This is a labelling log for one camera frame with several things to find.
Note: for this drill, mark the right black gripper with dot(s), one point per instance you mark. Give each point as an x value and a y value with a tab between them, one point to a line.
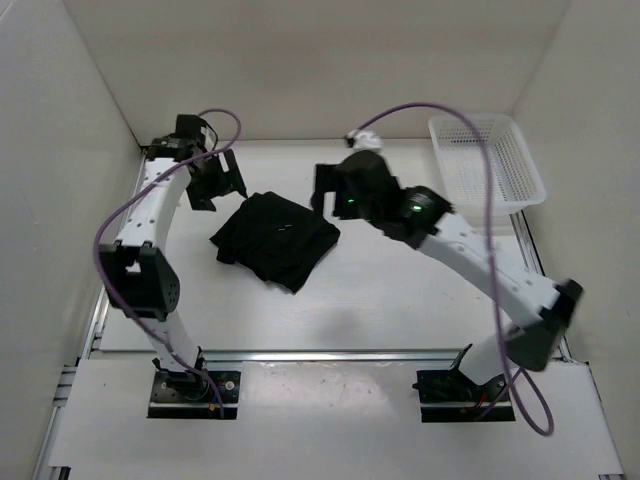
329	179

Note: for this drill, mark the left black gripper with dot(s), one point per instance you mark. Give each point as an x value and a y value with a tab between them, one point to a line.
227	183

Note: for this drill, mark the black shorts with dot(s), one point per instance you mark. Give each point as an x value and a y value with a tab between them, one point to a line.
277	239

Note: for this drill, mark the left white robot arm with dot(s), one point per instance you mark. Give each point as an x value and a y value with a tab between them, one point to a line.
190	163

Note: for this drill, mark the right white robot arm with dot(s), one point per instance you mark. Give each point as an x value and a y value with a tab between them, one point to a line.
539	308

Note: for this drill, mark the white plastic basket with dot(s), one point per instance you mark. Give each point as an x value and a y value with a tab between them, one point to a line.
516	180

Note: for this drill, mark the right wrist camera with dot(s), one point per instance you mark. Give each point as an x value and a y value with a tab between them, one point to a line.
359	140

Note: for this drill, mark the aluminium frame rail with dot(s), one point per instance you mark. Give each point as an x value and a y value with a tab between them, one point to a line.
443	356

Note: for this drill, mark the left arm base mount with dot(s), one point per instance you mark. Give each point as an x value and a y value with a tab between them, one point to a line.
187	396

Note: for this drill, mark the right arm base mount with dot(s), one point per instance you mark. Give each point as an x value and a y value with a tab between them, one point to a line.
447	396

